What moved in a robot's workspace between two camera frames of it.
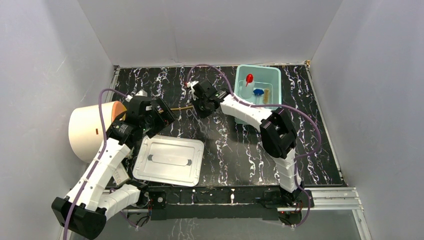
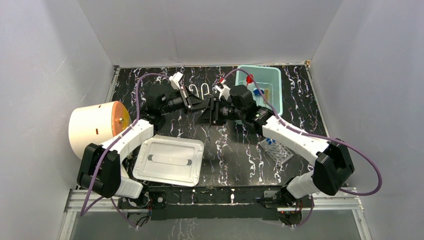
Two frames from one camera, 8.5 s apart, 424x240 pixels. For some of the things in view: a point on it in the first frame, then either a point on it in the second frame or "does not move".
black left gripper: x=159 y=114 → x=188 y=100
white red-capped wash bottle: x=247 y=87 does not move
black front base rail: x=212 y=203 does not move
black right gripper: x=195 y=100 → x=212 y=112
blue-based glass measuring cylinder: x=258 y=92 does not move
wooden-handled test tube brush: x=266 y=96 does not move
